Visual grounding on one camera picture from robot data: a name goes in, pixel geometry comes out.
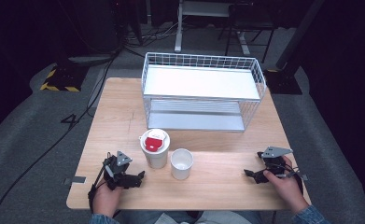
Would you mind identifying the yellow black striped stand base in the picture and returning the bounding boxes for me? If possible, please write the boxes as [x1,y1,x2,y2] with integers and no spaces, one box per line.
[39,63,90,93]

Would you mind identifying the hand-held gripper black cable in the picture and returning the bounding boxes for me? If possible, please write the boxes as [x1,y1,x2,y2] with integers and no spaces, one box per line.
[281,162,305,195]
[87,151,113,213]

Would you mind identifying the white wire shelf rack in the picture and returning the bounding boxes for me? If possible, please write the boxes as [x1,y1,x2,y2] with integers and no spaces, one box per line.
[140,51,268,133]

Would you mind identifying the grey tape strip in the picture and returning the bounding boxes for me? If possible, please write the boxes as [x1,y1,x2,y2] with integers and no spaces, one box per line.
[63,175,87,186]

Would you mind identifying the bundle of floor cables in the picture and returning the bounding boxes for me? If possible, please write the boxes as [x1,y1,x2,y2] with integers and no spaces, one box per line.
[122,20,179,50]

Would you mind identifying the right hand-held gripper black cable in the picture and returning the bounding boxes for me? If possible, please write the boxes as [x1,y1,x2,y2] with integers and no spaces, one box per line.
[281,162,305,195]

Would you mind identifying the white paper cup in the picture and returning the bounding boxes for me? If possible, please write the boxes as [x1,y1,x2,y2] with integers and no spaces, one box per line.
[170,147,194,181]

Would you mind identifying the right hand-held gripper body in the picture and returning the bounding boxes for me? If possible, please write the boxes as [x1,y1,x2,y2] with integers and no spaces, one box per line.
[257,146,294,175]

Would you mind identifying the person's legs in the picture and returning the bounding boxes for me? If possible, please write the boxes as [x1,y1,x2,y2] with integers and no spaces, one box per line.
[119,210,262,224]

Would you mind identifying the white cup with red lid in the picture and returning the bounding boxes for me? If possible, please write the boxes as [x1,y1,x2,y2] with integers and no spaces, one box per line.
[138,128,171,170]

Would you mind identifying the black stand with square base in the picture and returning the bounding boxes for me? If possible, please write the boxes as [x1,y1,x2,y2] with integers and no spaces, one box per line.
[263,0,326,96]

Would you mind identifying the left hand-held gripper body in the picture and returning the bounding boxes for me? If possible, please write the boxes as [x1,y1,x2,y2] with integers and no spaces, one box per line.
[102,150,135,191]

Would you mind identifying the person's left hand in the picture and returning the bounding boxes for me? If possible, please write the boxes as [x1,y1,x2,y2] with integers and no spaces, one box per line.
[91,178,124,218]

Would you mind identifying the person's right hand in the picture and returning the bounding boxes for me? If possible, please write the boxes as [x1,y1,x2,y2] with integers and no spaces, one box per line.
[262,155,309,215]

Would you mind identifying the long black floor cable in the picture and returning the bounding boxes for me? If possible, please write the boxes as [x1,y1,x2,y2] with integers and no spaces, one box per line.
[0,52,119,224]

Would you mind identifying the black metal chair frame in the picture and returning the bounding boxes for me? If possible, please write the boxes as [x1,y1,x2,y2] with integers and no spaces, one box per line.
[218,2,278,64]

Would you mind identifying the left hand-held gripper black cable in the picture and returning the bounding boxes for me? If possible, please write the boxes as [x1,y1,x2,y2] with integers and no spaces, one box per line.
[87,151,113,213]

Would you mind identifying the white desk leg frame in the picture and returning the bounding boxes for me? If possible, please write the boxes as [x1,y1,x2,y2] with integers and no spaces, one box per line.
[174,0,251,56]

